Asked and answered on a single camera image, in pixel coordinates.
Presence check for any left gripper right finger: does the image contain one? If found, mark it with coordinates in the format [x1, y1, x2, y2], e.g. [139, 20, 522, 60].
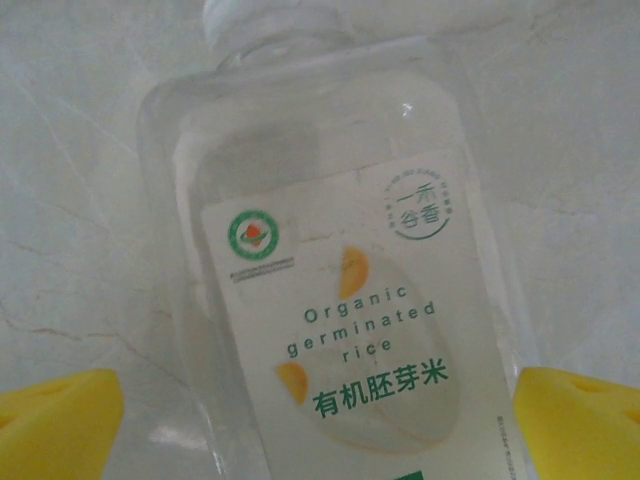
[514, 366, 640, 480]

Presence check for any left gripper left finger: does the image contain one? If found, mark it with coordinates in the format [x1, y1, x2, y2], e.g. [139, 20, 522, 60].
[0, 367, 125, 480]

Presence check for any square clear rice bottle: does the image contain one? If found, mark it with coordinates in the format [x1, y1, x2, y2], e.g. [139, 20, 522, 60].
[134, 0, 536, 480]

